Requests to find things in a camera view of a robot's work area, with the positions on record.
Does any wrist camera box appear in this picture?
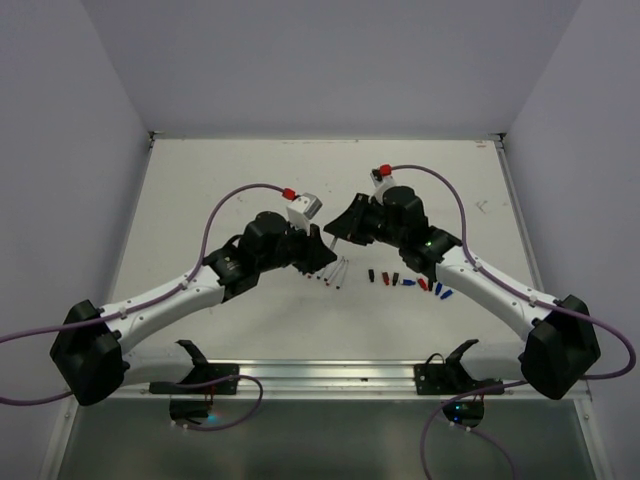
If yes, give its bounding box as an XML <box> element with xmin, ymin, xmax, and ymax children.
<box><xmin>370</xmin><ymin>164</ymin><xmax>396</xmax><ymax>204</ymax></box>
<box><xmin>286</xmin><ymin>193</ymin><xmax>323</xmax><ymax>234</ymax></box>

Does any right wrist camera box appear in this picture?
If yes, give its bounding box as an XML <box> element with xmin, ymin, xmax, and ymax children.
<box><xmin>370</xmin><ymin>164</ymin><xmax>396</xmax><ymax>204</ymax></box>

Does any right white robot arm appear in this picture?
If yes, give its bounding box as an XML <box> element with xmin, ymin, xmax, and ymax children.
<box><xmin>324</xmin><ymin>186</ymin><xmax>600</xmax><ymax>400</ymax></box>

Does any left controller board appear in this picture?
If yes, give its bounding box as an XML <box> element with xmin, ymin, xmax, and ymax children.
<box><xmin>169</xmin><ymin>399</ymin><xmax>217</xmax><ymax>425</ymax></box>

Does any controller board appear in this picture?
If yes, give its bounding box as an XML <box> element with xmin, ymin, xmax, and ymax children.
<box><xmin>443</xmin><ymin>400</ymin><xmax>485</xmax><ymax>429</ymax></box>
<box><xmin>169</xmin><ymin>399</ymin><xmax>217</xmax><ymax>425</ymax></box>

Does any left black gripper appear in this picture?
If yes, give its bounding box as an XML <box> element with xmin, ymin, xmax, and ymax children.
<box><xmin>257</xmin><ymin>218</ymin><xmax>337</xmax><ymax>274</ymax></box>

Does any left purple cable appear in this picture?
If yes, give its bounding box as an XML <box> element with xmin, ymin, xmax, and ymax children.
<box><xmin>0</xmin><ymin>183</ymin><xmax>299</xmax><ymax>432</ymax></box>

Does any right controller board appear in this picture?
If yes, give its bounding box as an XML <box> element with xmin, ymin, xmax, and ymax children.
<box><xmin>443</xmin><ymin>400</ymin><xmax>485</xmax><ymax>429</ymax></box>

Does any aluminium mounting rail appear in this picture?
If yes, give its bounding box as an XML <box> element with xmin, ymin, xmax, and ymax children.
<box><xmin>62</xmin><ymin>357</ymin><xmax>591</xmax><ymax>401</ymax></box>

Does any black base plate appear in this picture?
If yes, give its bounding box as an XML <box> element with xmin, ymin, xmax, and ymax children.
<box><xmin>413</xmin><ymin>363</ymin><xmax>505</xmax><ymax>396</ymax></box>
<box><xmin>149</xmin><ymin>363</ymin><xmax>239</xmax><ymax>395</ymax></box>

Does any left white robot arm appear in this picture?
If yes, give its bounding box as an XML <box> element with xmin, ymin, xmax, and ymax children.
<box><xmin>50</xmin><ymin>212</ymin><xmax>337</xmax><ymax>406</ymax></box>

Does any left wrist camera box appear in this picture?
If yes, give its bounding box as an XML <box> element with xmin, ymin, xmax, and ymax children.
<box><xmin>286</xmin><ymin>193</ymin><xmax>323</xmax><ymax>234</ymax></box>

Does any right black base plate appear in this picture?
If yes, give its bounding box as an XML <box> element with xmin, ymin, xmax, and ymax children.
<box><xmin>413</xmin><ymin>363</ymin><xmax>505</xmax><ymax>396</ymax></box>

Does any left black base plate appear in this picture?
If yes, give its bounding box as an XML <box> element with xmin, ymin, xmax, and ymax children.
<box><xmin>149</xmin><ymin>363</ymin><xmax>239</xmax><ymax>395</ymax></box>

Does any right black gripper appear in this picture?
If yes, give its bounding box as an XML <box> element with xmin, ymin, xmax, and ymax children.
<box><xmin>324</xmin><ymin>191</ymin><xmax>406</xmax><ymax>248</ymax></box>

